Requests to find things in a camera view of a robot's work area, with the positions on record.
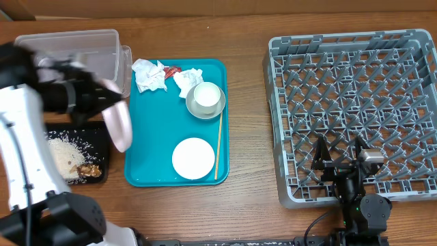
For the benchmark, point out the brown food scraps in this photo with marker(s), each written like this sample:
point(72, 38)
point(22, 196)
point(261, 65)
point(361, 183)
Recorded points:
point(86, 170)

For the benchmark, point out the grey plastic dish rack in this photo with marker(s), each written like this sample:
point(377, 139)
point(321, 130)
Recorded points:
point(380, 86)

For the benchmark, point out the red snack wrapper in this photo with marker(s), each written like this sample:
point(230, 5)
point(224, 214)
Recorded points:
point(171, 70)

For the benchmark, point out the wooden chopstick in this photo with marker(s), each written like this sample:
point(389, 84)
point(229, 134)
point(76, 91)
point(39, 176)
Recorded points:
point(218, 149)

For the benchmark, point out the large pink plate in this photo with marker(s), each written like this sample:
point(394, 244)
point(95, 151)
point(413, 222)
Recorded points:
point(117, 119)

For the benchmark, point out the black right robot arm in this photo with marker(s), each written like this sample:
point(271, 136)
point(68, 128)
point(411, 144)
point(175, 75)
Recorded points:
point(363, 214)

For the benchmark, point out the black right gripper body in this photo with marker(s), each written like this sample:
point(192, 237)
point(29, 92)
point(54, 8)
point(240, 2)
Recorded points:
point(339, 166)

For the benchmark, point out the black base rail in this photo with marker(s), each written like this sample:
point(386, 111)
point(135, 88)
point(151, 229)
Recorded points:
point(329, 240)

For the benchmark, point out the white rice pile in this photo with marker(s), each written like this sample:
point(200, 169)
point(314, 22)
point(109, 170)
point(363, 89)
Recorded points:
point(66, 155)

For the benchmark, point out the teal plastic tray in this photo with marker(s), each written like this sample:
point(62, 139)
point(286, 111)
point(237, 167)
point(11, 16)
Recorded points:
point(161, 120)

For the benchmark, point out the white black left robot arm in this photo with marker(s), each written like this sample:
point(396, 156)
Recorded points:
point(43, 210)

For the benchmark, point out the large white napkin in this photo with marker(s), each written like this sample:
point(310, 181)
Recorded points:
point(149, 76)

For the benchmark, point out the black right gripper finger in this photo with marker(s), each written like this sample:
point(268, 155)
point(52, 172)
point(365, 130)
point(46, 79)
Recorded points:
point(359, 145)
point(322, 159)

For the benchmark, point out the black plastic tray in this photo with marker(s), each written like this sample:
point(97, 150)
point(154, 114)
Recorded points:
point(94, 140)

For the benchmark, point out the brown cardboard backdrop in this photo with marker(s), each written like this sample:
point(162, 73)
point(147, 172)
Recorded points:
point(29, 10)

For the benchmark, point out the white ceramic cup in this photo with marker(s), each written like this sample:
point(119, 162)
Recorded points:
point(206, 96)

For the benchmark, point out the clear plastic bin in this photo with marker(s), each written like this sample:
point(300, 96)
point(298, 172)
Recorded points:
point(100, 51)

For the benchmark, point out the grey saucer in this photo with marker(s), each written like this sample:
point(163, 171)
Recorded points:
point(193, 108)

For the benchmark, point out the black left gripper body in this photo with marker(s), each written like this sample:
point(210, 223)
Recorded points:
point(78, 100)

